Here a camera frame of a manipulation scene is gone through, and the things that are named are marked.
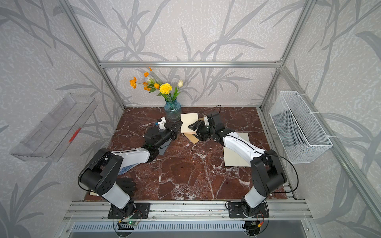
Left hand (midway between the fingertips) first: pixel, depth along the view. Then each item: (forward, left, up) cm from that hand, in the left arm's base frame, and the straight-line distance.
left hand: (183, 123), depth 82 cm
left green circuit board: (-44, +25, -23) cm, 56 cm away
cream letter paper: (+4, -2, -2) cm, 6 cm away
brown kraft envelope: (-5, -5, -7) cm, 10 cm away
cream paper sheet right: (-11, -30, -23) cm, 39 cm away
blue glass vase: (+21, +10, -13) cm, 26 cm away
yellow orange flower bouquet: (+33, +25, +1) cm, 41 cm away
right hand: (-2, -3, -3) cm, 4 cm away
